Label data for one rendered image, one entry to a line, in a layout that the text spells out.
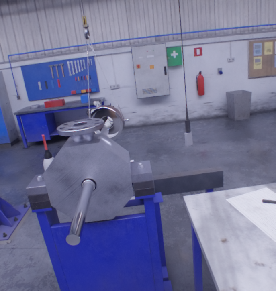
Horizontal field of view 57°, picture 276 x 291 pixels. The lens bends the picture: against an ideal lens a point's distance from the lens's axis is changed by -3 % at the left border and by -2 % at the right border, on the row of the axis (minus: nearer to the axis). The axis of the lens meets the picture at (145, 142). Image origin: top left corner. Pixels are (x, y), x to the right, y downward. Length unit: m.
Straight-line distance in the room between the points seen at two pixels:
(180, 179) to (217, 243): 0.75
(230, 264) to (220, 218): 0.33
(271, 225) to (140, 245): 0.79
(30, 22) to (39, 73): 1.20
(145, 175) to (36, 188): 0.62
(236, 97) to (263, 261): 5.47
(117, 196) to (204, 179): 0.74
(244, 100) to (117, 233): 5.39
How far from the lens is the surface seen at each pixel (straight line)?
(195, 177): 1.98
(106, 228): 1.69
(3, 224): 3.61
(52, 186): 1.56
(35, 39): 7.07
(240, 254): 1.30
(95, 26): 6.74
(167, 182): 1.96
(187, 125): 2.37
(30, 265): 2.88
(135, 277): 1.95
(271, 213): 1.58
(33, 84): 7.03
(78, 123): 1.54
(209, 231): 1.41
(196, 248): 1.85
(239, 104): 6.59
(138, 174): 1.48
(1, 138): 7.15
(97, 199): 1.55
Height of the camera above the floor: 1.74
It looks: 19 degrees down
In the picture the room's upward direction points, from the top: 7 degrees counter-clockwise
